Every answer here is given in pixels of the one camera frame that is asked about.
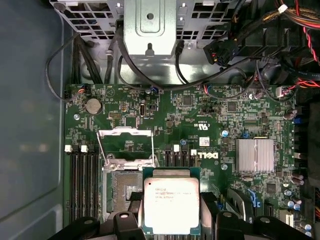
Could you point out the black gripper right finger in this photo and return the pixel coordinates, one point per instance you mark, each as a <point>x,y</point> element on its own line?
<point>230,225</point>

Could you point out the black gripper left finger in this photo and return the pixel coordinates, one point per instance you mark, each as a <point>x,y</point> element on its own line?
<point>125,225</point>

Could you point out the silver CPU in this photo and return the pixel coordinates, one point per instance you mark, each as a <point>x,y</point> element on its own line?
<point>171,200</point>

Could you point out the metal socket cover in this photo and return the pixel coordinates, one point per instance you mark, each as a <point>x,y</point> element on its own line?
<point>125,132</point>

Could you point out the blue slot latch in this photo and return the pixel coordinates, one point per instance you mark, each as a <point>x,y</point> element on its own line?
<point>253,198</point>

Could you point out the RAM slot black clips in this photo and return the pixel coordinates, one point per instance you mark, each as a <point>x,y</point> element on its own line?
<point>168,157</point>
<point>184,157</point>
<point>95,180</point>
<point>80,180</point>

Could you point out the RAM slot white clips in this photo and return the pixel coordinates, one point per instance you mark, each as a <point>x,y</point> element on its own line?
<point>72,180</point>
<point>193,160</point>
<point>88,180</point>
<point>176,157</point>

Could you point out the silver chipset heatsink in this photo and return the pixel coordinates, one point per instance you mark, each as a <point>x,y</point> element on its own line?
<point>255,156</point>

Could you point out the green motherboard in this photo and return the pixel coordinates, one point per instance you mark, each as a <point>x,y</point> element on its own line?
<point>212,120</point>

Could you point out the black plastic shroud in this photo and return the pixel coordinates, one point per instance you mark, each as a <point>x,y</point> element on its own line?
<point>311,150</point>

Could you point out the coin battery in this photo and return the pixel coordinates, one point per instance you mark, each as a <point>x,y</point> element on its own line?
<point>93,106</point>

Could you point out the black PC case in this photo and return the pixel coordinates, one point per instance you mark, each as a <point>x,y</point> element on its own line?
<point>30,125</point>

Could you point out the black power connector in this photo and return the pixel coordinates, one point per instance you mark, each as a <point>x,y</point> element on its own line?
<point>220,53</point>

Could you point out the metal drive cage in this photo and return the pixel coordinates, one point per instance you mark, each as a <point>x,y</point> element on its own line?
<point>150,37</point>

